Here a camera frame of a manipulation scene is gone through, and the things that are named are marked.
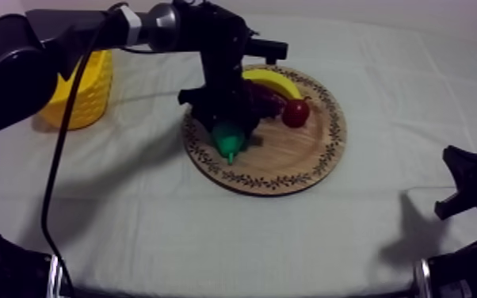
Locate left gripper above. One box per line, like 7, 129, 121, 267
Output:
177, 48, 265, 139

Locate green toy pear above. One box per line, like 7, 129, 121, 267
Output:
211, 120, 249, 166

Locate round wooden board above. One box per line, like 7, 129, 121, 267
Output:
181, 63, 348, 197

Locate yellow plastic basket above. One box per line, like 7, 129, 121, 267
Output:
37, 49, 114, 132

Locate purple toy grapes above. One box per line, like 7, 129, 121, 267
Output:
243, 81, 288, 120

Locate yellow toy banana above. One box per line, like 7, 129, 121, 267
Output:
242, 68, 304, 101

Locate small red fruit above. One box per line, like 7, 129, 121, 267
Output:
280, 96, 313, 129

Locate silver metal bar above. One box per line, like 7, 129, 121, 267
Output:
46, 254, 63, 298

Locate black cable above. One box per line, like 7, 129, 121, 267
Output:
40, 2, 129, 298
118, 44, 169, 55

